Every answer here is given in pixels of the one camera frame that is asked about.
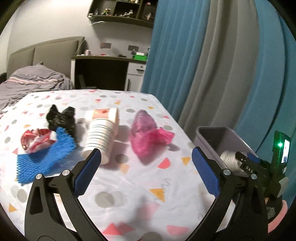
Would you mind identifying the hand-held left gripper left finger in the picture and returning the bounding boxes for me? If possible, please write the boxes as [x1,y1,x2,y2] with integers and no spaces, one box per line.
[24,148,105,241]

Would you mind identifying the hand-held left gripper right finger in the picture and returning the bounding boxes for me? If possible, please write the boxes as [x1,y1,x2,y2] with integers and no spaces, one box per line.
[187,146,269,241]

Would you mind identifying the stack of paper cups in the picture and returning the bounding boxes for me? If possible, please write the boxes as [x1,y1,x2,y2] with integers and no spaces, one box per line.
[83,116,116,165]

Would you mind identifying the grey plastic bin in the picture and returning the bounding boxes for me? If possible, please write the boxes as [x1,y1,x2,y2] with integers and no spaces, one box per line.
[195,126,258,177]

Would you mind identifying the blue foam net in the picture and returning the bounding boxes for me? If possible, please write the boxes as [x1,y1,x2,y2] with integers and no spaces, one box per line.
[17,126,75,184]

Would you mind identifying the orange print paper cup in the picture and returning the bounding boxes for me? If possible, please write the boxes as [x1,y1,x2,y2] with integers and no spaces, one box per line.
[89,108,119,127]

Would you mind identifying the black plastic bag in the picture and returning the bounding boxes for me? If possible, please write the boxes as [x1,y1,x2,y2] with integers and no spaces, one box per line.
[46,105,77,135]

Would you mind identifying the red and white wrapper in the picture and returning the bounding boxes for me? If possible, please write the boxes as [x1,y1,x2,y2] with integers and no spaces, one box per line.
[21,128,57,153]

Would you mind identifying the pink plastic bag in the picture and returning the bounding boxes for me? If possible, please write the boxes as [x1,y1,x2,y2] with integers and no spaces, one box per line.
[129,127,174,156]

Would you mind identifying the purple plastic bag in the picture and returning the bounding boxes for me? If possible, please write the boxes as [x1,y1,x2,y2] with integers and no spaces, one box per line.
[131,110,158,138]

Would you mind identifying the person's right hand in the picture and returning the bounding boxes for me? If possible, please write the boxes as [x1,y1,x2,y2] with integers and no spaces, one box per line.
[268,200,289,233]

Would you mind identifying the patterned white tablecloth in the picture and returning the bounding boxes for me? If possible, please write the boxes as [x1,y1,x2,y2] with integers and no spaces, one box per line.
[0,89,219,241]

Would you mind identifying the blue curtain panel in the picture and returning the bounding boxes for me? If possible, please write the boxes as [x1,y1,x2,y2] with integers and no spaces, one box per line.
[236,0,296,204]
[141,0,212,121]

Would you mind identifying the grey curtain panel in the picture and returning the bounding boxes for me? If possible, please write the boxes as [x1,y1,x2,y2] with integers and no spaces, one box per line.
[178,0,281,149]

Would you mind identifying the dark chair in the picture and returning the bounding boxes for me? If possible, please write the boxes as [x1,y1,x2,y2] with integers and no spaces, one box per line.
[78,74,97,90]

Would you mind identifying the grey striped duvet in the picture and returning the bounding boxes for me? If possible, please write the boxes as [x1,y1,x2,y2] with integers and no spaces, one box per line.
[0,65,74,109]

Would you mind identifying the white drawer cabinet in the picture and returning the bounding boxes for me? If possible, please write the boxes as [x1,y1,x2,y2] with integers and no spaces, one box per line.
[125,62,147,92]

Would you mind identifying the dark desk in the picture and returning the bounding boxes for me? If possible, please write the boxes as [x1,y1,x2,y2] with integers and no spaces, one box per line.
[71,55,147,91]

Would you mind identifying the grey padded headboard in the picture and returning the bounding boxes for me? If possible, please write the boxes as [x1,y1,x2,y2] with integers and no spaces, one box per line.
[9,36,85,77]

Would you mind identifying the row of small figurines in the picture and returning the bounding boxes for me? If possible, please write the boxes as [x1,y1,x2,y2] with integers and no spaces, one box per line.
[95,0,154,20]

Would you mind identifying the dark wall shelf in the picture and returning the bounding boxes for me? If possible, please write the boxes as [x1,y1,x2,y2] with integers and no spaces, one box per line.
[87,0,158,29]

